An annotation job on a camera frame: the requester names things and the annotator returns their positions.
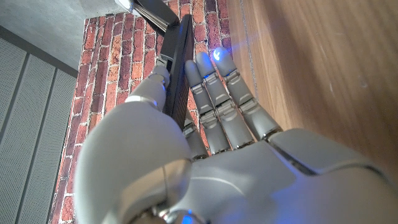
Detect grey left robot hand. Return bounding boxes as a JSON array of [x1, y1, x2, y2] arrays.
[[73, 45, 398, 224]]

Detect black remote control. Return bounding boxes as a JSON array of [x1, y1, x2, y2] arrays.
[[114, 0, 195, 131]]

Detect red brick printed backdrop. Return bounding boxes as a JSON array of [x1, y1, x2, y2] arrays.
[[49, 0, 233, 224]]

